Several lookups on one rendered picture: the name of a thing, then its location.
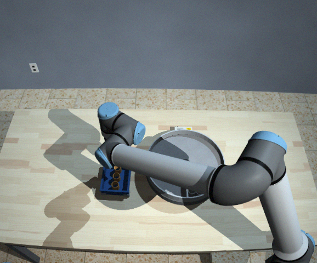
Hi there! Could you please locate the grey turntable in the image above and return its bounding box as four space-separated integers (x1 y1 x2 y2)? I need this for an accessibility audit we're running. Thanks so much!
145 129 225 205

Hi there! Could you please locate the blue crate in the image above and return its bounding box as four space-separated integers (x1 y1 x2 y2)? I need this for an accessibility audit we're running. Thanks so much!
99 167 132 196

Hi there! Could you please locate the white control box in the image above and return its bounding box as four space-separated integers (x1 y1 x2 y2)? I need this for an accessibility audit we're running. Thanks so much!
170 125 194 132

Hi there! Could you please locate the wooden table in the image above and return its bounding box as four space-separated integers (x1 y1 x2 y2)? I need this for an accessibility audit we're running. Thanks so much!
0 108 317 263

